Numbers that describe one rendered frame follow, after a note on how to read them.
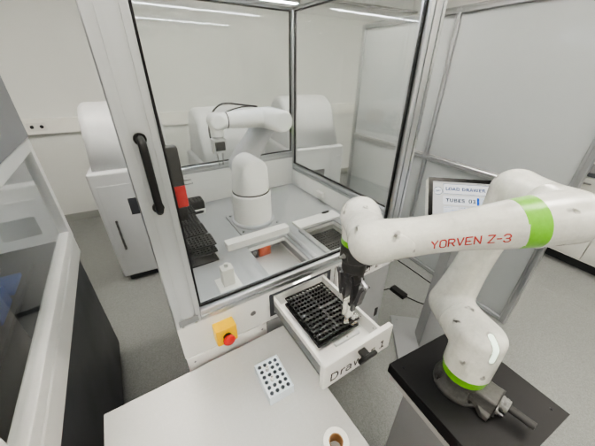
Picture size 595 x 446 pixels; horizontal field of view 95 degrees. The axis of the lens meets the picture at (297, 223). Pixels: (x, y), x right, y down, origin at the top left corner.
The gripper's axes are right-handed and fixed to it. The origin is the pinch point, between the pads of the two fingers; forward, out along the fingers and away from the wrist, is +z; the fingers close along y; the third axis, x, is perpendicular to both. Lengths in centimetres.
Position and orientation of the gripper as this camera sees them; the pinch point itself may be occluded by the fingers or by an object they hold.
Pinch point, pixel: (348, 307)
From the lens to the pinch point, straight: 97.8
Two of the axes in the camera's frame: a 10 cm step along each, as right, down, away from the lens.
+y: 5.3, 4.1, -7.4
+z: 0.0, 8.7, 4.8
